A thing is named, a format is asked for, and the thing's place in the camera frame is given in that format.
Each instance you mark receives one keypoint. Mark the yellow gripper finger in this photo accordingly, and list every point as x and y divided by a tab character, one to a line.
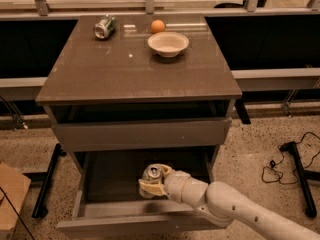
150	189
159	170

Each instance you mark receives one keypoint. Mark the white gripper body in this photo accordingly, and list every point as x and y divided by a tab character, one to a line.
176	183

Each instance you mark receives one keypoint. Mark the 7up can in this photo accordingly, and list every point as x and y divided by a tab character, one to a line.
147	178

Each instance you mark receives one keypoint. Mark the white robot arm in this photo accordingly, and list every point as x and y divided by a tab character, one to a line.
219	203

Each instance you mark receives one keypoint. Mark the closed top drawer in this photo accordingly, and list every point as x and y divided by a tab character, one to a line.
78	137

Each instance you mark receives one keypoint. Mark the open middle drawer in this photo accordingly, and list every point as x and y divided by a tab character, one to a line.
108	202

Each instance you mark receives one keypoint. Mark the grey drawer cabinet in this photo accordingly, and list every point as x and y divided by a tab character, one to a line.
123	80

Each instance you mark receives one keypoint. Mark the green can lying on side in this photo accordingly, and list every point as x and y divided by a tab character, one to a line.
105	27

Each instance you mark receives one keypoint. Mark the black left table leg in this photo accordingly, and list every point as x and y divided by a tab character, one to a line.
40	210

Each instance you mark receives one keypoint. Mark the black table leg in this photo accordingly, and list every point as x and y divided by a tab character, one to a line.
40	210
303	176

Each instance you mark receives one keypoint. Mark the white bowl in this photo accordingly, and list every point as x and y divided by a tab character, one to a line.
168	44

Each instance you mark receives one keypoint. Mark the black right table leg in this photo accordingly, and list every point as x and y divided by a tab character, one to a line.
303	176

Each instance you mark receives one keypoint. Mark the cardboard box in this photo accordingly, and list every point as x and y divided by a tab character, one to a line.
13	190

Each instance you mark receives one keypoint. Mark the orange fruit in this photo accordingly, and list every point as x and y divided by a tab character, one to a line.
157	26

